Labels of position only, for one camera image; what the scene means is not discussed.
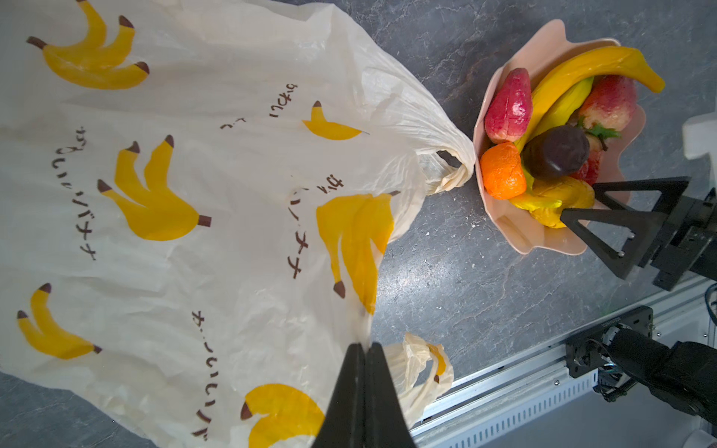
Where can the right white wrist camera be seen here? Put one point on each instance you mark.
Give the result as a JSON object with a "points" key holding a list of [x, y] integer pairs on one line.
{"points": [[700, 139]]}

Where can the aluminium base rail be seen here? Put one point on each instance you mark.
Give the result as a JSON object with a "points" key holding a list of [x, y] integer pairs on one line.
{"points": [[492, 403]]}

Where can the red oblong fruit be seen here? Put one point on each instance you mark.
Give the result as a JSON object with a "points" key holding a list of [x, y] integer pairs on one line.
{"points": [[510, 112]]}

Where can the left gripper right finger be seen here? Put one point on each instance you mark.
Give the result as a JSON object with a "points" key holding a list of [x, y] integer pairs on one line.
{"points": [[385, 426]]}

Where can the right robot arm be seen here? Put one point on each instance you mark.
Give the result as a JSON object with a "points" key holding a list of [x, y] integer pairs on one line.
{"points": [[682, 375]]}

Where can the banana print plastic bag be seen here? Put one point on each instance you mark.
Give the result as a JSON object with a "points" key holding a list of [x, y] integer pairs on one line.
{"points": [[196, 197]]}

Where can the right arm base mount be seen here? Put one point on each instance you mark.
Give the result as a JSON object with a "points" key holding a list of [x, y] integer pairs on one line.
{"points": [[588, 349]]}

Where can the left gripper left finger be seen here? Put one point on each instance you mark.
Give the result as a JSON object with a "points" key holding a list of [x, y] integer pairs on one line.
{"points": [[344, 423]]}

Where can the small yellow-green banana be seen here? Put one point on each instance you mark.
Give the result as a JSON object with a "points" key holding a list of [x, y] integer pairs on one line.
{"points": [[560, 112]]}

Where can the orange tangerine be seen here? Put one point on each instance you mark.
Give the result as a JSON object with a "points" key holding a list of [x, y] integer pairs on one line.
{"points": [[502, 172]]}

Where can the pink wavy fruit plate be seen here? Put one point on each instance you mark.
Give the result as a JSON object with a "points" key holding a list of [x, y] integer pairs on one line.
{"points": [[546, 49]]}

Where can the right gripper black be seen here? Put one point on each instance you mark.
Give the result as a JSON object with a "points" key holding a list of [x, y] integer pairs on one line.
{"points": [[621, 237]]}

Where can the large yellow banana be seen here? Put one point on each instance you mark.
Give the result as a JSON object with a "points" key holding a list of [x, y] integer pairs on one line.
{"points": [[622, 61]]}

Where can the red peach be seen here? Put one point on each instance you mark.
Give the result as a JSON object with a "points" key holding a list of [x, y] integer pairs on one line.
{"points": [[610, 107]]}

